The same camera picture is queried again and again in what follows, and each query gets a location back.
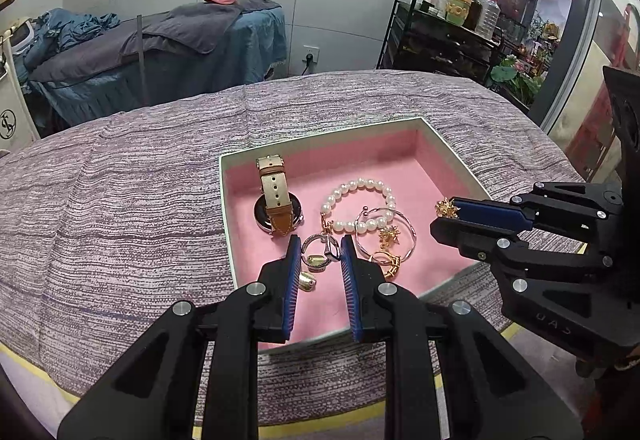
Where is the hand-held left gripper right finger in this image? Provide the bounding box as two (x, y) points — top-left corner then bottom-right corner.
(340, 234), (585, 440)

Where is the blue bedding pile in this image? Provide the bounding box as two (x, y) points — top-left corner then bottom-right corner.
(15, 8), (121, 71)

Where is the white beauty machine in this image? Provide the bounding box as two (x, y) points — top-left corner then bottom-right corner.
(0, 18), (42, 153)

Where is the silver pendant ring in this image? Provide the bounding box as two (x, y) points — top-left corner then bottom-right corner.
(301, 233), (343, 261)

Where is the gold link jewelry piece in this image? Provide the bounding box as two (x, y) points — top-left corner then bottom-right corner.
(372, 250), (403, 281)

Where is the dark bed strap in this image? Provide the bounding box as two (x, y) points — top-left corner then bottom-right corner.
(135, 15), (151, 106)

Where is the grey towel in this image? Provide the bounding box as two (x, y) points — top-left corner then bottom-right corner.
(120, 0), (281, 66)

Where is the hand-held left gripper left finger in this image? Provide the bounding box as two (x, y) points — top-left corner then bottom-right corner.
(57, 235), (303, 440)

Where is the green potted plant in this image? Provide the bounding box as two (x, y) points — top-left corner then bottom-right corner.
(490, 54), (546, 106)

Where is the purple striped blanket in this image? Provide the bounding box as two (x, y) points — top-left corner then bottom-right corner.
(0, 69), (601, 401)

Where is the black trolley cart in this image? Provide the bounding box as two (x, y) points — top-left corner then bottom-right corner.
(376, 0), (503, 86)

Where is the silver bangle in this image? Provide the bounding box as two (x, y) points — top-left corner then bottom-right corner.
(354, 206), (418, 261)

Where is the blue massage bed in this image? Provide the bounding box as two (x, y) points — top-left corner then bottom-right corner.
(22, 0), (288, 126)

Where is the tan leather strap watch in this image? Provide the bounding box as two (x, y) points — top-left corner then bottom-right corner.
(254, 155), (303, 237)

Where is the white pearl bracelet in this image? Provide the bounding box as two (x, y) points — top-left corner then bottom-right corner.
(320, 177), (397, 233)

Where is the pink-lined jewelry box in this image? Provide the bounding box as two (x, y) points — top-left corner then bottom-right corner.
(219, 117), (493, 346)

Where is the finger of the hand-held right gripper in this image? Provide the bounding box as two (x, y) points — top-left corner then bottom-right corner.
(430, 219), (622, 294)
(450, 180), (625, 234)

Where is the lilac bed sheet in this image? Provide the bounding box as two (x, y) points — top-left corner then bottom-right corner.
(0, 317), (556, 440)

